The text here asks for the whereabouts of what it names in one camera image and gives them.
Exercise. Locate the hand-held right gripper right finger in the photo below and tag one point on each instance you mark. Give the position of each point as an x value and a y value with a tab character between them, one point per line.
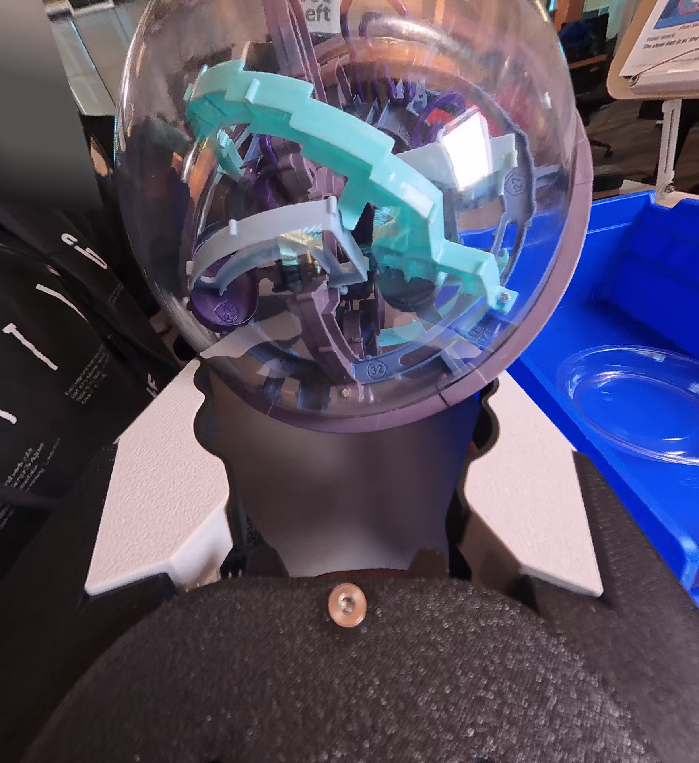
534	501

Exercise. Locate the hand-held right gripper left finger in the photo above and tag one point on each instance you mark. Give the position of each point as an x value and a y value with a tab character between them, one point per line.
159	501

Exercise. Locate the blue plastic bin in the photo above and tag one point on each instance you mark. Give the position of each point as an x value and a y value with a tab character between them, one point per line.
636	286

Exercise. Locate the clear plastic maze ball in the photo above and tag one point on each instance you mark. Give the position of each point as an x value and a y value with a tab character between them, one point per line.
350	203

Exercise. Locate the person's black sweatshirt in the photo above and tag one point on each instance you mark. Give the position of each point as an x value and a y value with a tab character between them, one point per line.
39	382

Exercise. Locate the instruction sheet on stand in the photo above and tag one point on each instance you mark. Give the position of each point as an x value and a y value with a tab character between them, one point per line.
672	119

